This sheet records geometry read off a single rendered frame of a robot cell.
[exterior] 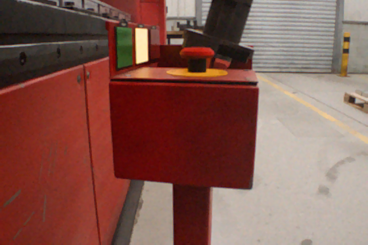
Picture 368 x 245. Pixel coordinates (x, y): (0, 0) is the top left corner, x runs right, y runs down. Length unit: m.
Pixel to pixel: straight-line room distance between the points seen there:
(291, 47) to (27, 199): 7.34
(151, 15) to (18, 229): 1.79
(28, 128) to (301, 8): 7.43
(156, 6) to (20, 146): 1.75
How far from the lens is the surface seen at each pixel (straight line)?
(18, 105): 0.42
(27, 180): 0.44
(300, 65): 7.69
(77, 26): 0.63
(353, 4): 8.27
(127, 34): 0.37
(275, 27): 7.45
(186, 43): 0.42
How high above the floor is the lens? 0.82
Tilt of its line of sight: 13 degrees down
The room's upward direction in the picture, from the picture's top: straight up
